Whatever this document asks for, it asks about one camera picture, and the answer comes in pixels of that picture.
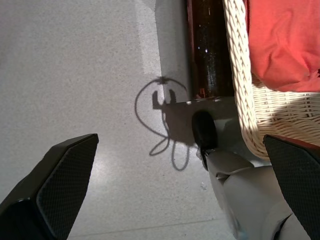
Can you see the salmon red garment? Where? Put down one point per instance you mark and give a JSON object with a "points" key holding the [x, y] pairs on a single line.
{"points": [[280, 45]]}

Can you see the pale woven laundry basket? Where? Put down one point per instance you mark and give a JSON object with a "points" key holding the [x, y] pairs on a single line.
{"points": [[240, 75]]}

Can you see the black caster wheel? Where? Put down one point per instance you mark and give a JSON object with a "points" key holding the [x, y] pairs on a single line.
{"points": [[203, 130]]}

